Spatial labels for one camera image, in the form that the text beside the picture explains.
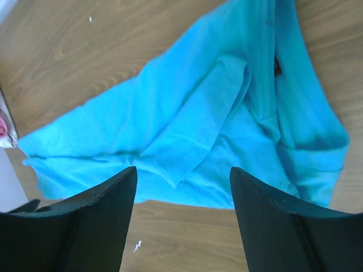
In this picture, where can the small pink thread scrap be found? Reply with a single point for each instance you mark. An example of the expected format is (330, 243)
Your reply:
(138, 245)

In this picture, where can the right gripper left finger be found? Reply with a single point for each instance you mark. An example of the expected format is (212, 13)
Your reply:
(86, 232)

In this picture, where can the folded pink t shirt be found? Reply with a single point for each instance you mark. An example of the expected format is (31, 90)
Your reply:
(4, 127)

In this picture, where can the folded white t shirt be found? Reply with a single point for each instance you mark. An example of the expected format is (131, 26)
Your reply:
(11, 141)

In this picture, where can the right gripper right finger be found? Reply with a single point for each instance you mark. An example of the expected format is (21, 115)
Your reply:
(281, 232)

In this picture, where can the turquoise t shirt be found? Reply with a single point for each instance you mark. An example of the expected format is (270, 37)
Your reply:
(237, 89)

